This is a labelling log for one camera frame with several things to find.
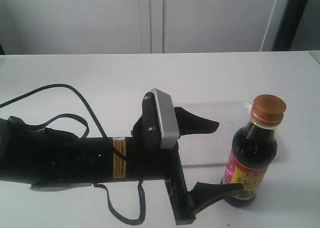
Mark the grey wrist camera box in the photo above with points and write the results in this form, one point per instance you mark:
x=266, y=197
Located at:
x=167, y=119

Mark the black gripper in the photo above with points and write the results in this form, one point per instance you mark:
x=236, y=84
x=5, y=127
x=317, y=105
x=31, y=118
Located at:
x=165, y=164

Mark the dark soy sauce bottle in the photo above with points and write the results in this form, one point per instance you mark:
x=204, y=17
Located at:
x=253, y=148

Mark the white cabinet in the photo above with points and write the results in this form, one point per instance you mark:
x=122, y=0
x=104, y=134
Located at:
x=34, y=27

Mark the white plastic tray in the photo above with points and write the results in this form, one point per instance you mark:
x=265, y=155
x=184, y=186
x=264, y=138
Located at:
x=213, y=149

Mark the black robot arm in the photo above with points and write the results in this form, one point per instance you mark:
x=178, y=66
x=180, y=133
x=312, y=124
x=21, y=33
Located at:
x=56, y=160

